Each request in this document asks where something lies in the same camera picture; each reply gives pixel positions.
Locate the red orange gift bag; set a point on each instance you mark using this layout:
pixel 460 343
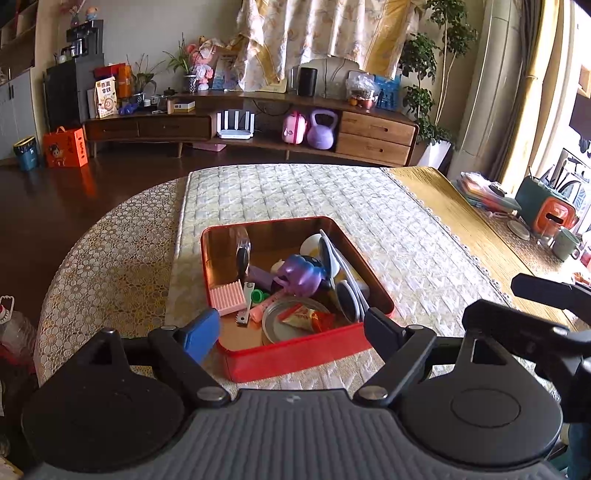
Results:
pixel 122 78

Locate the cream rounded ornament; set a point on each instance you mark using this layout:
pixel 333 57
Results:
pixel 337 76

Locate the clear plastic snack bag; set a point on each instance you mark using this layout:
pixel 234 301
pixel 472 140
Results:
pixel 362 90

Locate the yellow curtain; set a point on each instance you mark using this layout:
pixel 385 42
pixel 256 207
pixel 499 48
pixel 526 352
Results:
pixel 531 92

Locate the tall green houseplant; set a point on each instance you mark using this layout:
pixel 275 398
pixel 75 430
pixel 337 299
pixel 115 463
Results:
pixel 418 60

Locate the white cereal box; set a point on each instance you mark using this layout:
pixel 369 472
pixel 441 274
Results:
pixel 106 99

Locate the cream standing air conditioner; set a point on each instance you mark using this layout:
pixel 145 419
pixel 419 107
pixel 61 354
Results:
pixel 489 83

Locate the white washing machine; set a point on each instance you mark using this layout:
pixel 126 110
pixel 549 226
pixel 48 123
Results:
pixel 572 166

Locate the orange paper bag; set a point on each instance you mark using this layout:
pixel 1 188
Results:
pixel 64 147

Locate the pink toy suitcase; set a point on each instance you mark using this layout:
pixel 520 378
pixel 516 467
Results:
pixel 294 129

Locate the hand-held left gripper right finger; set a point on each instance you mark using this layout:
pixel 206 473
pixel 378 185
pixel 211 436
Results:
pixel 383 334

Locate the pink marker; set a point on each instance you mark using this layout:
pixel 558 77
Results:
pixel 261 310

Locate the stack of books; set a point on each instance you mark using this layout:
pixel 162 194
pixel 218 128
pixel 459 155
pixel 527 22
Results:
pixel 485 191

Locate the white sunglasses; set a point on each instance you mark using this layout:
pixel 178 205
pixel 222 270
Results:
pixel 348 297

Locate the vase with flowers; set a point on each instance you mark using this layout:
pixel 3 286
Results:
pixel 85 16

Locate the packaged black tool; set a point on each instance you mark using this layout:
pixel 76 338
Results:
pixel 242 256

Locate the wooden television cabinet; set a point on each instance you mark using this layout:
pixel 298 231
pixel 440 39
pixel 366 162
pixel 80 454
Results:
pixel 369 134

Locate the silver nail clipper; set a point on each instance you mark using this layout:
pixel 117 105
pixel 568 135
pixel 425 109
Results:
pixel 244 309

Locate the clear drinking glass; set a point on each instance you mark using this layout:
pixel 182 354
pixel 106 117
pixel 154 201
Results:
pixel 546 235

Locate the gold patterned tablecloth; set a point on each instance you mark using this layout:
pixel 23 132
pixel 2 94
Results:
pixel 106 258

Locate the purple kettlebell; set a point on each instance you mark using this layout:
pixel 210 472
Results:
pixel 322 134

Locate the pink plush doll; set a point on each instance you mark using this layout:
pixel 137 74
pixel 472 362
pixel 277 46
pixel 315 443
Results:
pixel 203 64

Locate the small leafy potted plant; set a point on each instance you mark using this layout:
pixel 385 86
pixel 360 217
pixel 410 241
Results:
pixel 182 64

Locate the red snack packet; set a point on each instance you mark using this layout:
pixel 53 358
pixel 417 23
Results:
pixel 304 321

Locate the red square tin box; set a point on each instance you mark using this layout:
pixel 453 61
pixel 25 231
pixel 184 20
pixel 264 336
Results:
pixel 295 355

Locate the wooden wall shelf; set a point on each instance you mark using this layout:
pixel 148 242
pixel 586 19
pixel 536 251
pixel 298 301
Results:
pixel 585 81

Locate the white round coaster lid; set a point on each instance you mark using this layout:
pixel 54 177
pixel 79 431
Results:
pixel 518 230

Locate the round metal lid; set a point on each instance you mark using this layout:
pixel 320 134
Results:
pixel 274 325

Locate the pink ribbed brush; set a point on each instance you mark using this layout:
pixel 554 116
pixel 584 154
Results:
pixel 227 297

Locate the black cylinder speaker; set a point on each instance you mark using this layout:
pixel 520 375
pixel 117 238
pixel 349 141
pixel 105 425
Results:
pixel 309 82

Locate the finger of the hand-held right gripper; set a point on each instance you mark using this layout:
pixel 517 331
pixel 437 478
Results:
pixel 549 290
pixel 512 325

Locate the black coffee machine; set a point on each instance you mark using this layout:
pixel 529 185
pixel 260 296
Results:
pixel 85 39

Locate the blue waste bin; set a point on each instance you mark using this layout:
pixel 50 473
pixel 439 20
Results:
pixel 26 154

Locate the thin leafed potted plant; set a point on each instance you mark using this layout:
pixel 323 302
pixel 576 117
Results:
pixel 141 83

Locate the small cream round object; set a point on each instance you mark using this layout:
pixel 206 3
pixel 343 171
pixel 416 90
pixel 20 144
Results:
pixel 278 268

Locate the black cabinet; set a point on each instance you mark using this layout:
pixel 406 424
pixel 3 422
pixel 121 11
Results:
pixel 69 97

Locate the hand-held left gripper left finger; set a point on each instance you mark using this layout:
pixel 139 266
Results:
pixel 201 334

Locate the green mug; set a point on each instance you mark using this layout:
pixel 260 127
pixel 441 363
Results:
pixel 564 245

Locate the pink flat box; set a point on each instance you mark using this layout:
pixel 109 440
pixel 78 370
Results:
pixel 208 147

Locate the white planter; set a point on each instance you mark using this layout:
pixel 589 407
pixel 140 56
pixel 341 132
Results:
pixel 434 154

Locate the green orange utensil holder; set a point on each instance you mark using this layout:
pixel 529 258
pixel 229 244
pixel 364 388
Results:
pixel 531 203

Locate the white router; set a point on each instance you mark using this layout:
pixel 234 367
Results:
pixel 235 134

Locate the yellow table runner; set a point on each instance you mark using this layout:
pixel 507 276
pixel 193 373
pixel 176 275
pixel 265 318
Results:
pixel 438 198

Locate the blue purple grape toy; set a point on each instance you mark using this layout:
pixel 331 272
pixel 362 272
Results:
pixel 300 277

